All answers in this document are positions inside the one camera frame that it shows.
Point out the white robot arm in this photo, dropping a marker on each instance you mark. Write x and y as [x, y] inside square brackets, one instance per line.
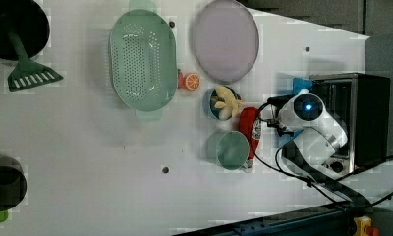
[319, 136]

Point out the black toaster oven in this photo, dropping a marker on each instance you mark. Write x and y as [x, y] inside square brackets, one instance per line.
[361, 103]

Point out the blue bowl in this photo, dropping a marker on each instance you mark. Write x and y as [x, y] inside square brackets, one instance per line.
[209, 104]

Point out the peeled toy banana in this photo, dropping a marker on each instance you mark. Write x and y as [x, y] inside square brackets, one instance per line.
[226, 102]

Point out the toy orange slice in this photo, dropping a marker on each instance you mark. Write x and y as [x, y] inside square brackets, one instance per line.
[189, 82]

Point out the green mug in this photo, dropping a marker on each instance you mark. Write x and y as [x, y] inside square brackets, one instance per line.
[228, 149]

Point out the red ketchup bottle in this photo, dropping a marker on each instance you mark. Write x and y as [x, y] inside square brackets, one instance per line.
[251, 128]

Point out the lavender oval plate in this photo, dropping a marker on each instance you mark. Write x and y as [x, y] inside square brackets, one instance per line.
[225, 40]

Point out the green colander basket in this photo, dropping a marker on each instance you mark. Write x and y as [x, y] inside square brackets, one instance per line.
[143, 63]

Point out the green slotted spatula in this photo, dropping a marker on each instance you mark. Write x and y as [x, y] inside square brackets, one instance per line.
[28, 74]

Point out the black pot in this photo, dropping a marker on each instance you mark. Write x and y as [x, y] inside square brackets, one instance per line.
[29, 22]

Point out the black cylinder cup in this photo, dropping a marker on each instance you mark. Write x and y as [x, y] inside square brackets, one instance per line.
[13, 183]

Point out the blue metal frame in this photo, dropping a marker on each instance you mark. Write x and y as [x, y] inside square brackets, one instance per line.
[327, 220]

